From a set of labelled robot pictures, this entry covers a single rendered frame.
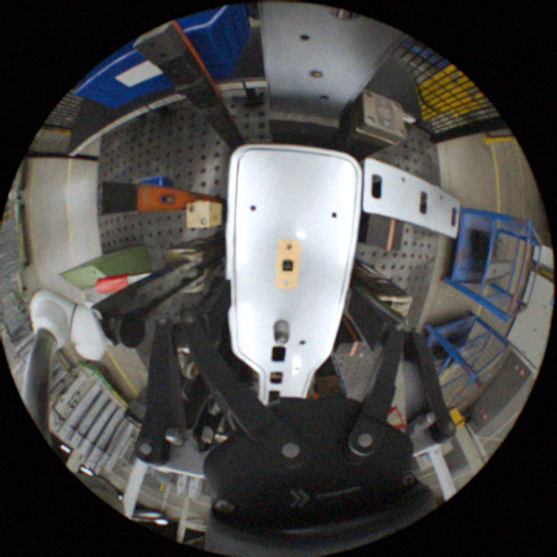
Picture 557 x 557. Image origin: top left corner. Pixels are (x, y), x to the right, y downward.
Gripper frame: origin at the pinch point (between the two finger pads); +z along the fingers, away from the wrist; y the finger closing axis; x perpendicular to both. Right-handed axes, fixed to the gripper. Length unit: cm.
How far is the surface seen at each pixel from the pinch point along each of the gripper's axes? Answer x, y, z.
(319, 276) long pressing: -1.8, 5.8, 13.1
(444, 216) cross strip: 14.4, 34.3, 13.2
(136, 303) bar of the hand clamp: 0.1, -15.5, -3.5
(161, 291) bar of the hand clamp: -0.3, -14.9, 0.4
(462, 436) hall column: -454, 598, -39
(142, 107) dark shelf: 32.4, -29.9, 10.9
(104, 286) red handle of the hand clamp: 0.2, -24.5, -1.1
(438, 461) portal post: -312, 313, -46
